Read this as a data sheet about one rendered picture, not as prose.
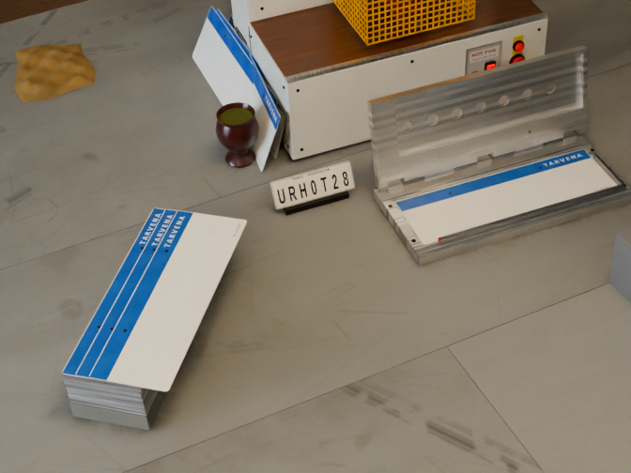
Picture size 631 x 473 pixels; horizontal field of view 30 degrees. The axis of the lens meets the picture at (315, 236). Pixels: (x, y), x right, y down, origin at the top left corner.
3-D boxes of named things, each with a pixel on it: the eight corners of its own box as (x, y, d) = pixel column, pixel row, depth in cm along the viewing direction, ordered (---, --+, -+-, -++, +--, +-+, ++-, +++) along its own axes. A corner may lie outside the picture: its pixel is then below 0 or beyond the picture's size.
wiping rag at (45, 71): (99, 89, 255) (98, 83, 254) (17, 105, 252) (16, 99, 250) (85, 37, 271) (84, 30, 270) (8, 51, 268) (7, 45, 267)
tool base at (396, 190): (419, 266, 209) (419, 251, 206) (373, 197, 224) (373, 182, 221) (634, 202, 219) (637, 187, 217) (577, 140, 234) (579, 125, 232)
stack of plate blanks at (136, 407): (149, 431, 184) (140, 388, 177) (72, 416, 187) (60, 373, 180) (228, 260, 212) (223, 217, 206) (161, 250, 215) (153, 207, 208)
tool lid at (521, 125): (370, 104, 210) (366, 100, 211) (379, 196, 220) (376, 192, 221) (587, 47, 220) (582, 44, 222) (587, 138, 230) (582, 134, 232)
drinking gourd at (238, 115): (236, 141, 239) (230, 96, 231) (269, 153, 235) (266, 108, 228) (210, 163, 234) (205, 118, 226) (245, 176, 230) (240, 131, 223)
